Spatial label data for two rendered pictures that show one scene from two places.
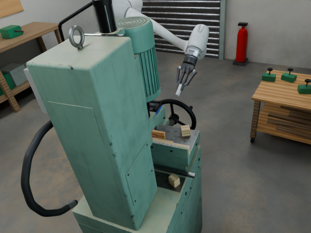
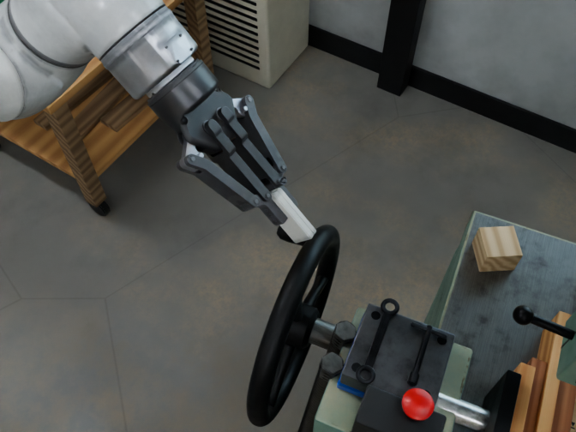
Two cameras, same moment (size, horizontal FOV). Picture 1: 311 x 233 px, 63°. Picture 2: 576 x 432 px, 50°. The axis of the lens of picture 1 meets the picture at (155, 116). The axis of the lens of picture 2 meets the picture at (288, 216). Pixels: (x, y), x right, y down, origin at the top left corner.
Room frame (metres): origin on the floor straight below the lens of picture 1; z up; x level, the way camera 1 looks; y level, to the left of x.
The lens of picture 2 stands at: (1.32, 0.24, 1.60)
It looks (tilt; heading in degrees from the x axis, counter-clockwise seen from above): 56 degrees down; 265
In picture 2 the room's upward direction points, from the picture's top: straight up
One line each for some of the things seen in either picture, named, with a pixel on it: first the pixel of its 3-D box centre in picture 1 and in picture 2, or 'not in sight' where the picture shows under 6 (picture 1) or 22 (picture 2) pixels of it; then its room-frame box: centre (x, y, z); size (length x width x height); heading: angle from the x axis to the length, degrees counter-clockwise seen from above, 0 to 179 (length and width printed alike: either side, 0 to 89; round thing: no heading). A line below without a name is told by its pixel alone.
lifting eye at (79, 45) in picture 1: (77, 37); not in sight; (0.72, 0.18, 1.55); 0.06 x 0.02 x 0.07; 152
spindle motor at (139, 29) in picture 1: (135, 61); not in sight; (0.98, 0.05, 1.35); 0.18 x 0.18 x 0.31
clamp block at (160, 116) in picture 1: (149, 117); (390, 396); (1.19, 0.03, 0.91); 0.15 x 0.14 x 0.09; 62
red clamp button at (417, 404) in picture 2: not in sight; (417, 404); (1.19, 0.07, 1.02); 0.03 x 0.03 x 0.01
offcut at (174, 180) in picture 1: (174, 180); not in sight; (0.79, -0.04, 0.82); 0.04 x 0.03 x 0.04; 34
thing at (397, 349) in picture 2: (147, 106); (396, 377); (1.19, 0.04, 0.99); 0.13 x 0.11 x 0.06; 62
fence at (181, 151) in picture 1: (130, 141); not in sight; (0.99, 0.14, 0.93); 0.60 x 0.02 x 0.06; 62
